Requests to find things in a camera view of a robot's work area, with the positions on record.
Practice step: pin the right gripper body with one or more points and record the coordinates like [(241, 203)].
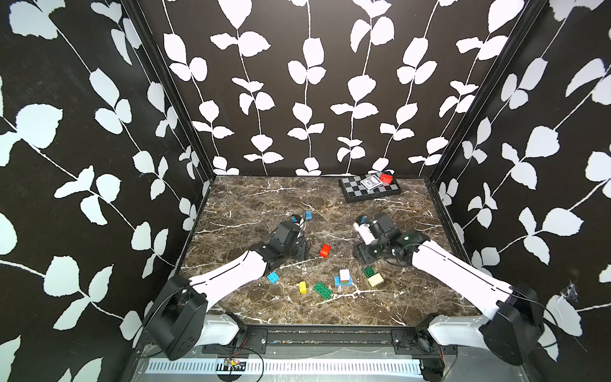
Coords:
[(372, 251)]

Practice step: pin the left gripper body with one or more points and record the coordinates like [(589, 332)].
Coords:
[(298, 251)]

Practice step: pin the white lego brick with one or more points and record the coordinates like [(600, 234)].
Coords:
[(344, 275)]

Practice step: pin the long blue lego brick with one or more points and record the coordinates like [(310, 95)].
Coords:
[(339, 283)]

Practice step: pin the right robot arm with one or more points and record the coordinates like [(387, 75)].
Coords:
[(511, 318)]

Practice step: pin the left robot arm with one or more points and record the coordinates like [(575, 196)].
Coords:
[(178, 320)]

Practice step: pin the dark green lego brick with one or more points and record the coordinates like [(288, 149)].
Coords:
[(369, 272)]

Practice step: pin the cyan lego brick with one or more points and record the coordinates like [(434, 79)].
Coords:
[(273, 278)]

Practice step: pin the red lego brick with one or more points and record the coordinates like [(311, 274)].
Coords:
[(325, 251)]

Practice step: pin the cream lego brick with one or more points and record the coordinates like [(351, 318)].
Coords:
[(375, 280)]

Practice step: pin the yellow lego brick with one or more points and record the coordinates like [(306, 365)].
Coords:
[(302, 287)]

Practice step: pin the long green lego brick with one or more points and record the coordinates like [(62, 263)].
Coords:
[(323, 291)]

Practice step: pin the black white chessboard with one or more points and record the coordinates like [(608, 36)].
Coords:
[(353, 191)]

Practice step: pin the playing card deck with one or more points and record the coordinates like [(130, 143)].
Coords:
[(371, 182)]

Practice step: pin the red block on chessboard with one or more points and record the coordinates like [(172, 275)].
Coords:
[(386, 178)]

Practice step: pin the white perforated strip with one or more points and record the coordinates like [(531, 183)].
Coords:
[(257, 367)]

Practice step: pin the small circuit board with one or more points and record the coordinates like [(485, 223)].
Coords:
[(230, 366)]

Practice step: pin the black mounting rail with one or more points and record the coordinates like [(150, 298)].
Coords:
[(329, 336)]

